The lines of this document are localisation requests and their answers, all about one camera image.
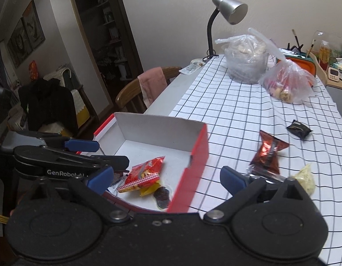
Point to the pale yellow snack packet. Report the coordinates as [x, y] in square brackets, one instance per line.
[306, 181]

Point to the black jacket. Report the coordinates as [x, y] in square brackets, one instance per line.
[49, 105]

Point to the dark brush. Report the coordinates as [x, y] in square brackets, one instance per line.
[296, 40]

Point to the dark framed wall picture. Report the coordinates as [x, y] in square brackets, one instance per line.
[18, 44]
[34, 25]

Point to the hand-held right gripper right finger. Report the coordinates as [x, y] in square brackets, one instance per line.
[233, 180]

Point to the dark red shiny snack packet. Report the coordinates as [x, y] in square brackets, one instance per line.
[269, 151]

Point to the amber drink bottle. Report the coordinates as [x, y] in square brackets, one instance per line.
[325, 52]

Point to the long black snack bar packet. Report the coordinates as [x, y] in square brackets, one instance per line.
[260, 174]

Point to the clear bag of red snacks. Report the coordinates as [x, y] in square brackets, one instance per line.
[287, 86]

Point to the grey sideboard cabinet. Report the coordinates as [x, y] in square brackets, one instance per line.
[339, 99]

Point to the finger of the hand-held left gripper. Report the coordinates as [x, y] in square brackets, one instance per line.
[82, 145]
[112, 162]

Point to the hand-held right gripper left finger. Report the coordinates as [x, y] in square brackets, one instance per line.
[100, 180]

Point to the orange container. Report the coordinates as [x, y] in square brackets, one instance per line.
[303, 62]

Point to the wooden chair with towel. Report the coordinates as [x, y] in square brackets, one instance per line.
[129, 94]

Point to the clear bag with plastic tub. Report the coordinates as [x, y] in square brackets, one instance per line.
[247, 61]

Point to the red wall decoration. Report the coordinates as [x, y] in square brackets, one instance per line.
[34, 70]

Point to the white kitchen timer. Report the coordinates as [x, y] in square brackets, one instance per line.
[333, 74]

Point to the small black red snack packet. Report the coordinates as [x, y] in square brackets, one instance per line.
[162, 197]

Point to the white checked tablecloth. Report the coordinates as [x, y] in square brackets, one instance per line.
[242, 110]

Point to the armchair with cream cover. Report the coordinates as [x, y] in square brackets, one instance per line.
[82, 105]

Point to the dark wooden bookshelf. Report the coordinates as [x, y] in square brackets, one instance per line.
[104, 33]

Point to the pink towel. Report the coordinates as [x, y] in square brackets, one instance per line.
[153, 84]

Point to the paper leaflets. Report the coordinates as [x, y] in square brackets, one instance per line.
[192, 67]

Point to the silver gooseneck desk lamp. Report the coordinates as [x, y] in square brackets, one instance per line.
[231, 9]

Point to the red white cardboard box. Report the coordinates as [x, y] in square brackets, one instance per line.
[159, 133]

